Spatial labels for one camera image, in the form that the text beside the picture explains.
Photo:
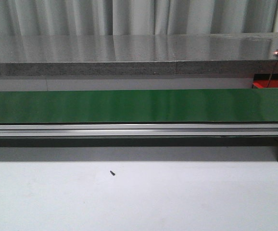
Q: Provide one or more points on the grey stone counter slab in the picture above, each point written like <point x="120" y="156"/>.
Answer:
<point x="125" y="55"/>

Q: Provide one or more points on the green conveyor belt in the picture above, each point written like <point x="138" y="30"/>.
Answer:
<point x="137" y="106"/>

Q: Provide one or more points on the red plastic bin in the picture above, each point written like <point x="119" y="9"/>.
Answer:
<point x="262" y="81"/>

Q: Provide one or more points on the grey pleated curtain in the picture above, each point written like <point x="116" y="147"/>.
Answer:
<point x="135" y="17"/>

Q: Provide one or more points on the aluminium conveyor side rail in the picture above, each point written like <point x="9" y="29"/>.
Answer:
<point x="100" y="130"/>

